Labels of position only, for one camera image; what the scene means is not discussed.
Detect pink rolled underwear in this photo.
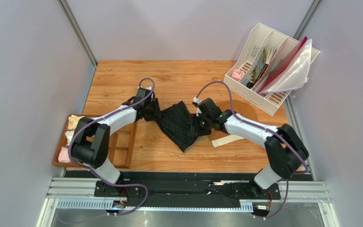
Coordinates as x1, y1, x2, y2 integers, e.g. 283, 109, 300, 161
58, 147, 71, 164

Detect pink sticky note pad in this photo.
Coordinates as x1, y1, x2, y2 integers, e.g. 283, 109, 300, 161
231, 69, 245, 81

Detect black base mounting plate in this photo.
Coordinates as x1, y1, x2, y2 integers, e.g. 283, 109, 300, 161
63, 171, 314, 209

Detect orange ribbed underwear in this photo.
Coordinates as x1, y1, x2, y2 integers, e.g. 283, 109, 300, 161
208, 99, 258, 148

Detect illustrated booklet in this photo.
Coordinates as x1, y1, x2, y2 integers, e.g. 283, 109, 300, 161
241, 46, 277, 89

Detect left aluminium corner post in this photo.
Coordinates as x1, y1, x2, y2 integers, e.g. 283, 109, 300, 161
57, 0, 98, 69

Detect aluminium rail frame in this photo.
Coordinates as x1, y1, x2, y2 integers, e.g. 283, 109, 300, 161
36, 94, 341, 227

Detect wooden compartment tray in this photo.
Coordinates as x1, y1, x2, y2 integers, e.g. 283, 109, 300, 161
52, 119, 138, 169

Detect red plastic folder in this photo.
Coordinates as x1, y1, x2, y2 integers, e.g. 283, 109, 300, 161
252, 37, 312, 94

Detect cream rolled underwear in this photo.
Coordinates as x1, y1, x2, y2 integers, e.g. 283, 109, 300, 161
67, 114, 84, 131

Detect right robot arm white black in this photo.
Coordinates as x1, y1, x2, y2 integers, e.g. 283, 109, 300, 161
189, 98, 309, 190

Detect black striped underwear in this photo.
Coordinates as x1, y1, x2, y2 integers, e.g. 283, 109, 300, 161
156, 101, 200, 153

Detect clear bubble plastic folder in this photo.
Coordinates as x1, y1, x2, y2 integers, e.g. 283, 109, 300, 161
258, 37, 312, 94

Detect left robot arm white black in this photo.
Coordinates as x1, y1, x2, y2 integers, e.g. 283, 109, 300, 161
68, 87, 160, 185

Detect aluminium corner post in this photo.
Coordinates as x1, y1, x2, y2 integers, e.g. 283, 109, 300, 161
57, 0, 98, 69
293, 0, 323, 40

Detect white plastic file rack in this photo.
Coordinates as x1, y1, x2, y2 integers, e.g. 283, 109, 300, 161
224, 23, 319, 115

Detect white rolled underwear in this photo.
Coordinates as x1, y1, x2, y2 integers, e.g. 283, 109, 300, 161
64, 131, 75, 146

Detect right aluminium corner post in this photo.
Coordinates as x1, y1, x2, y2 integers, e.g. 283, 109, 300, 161
293, 0, 323, 40

